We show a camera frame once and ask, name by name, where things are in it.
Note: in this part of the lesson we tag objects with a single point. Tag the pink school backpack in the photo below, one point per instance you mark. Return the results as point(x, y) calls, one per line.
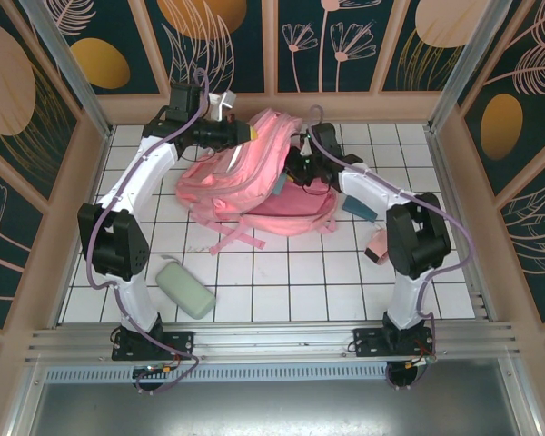
point(254, 181)

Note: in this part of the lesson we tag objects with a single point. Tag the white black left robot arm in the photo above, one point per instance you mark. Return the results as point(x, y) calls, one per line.
point(141, 177)

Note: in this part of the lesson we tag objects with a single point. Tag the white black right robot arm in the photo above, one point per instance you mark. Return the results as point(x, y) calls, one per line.
point(377, 188)

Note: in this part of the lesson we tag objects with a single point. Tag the small teal notebook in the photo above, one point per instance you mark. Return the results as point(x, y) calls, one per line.
point(359, 207)

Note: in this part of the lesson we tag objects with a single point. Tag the pink sticky note block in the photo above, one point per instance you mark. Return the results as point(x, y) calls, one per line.
point(377, 250)

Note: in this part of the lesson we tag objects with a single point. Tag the green pencil case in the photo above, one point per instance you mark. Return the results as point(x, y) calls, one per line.
point(186, 290)

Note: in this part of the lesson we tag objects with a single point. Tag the grey metal base sheet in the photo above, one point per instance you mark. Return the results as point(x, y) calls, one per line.
point(272, 409)

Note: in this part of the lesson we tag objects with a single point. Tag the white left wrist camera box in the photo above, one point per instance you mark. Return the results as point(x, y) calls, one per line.
point(222, 103)

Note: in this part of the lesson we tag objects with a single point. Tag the wall panel three flowers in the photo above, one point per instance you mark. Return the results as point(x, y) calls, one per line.
point(309, 68)

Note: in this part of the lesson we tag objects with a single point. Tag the wall panel orange disc feathers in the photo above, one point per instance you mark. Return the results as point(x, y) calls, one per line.
point(200, 27)

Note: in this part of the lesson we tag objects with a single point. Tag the wall panel with yellow oval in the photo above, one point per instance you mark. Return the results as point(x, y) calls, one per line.
point(100, 63)

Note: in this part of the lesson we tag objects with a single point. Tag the aluminium frame post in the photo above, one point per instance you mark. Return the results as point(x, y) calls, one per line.
point(77, 77)
point(467, 68)

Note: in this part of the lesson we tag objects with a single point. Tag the aluminium side rail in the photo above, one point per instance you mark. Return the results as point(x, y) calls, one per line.
point(455, 181)

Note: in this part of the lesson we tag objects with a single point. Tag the wall panel cream disc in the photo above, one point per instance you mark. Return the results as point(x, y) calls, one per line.
point(440, 22)

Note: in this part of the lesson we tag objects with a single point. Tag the wall panel oval and leaves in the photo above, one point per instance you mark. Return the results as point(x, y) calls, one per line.
point(504, 127)

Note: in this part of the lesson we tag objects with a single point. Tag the wall panel large peach disc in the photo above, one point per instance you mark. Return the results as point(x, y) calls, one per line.
point(4, 91)

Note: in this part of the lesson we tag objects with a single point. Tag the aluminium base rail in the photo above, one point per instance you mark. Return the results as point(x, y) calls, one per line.
point(272, 345)

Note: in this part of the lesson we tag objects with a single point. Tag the wall panel single flower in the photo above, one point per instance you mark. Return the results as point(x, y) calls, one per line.
point(0, 236)

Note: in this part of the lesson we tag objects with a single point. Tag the wall panel pink leaf outlines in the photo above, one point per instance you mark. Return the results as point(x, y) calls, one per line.
point(536, 236)

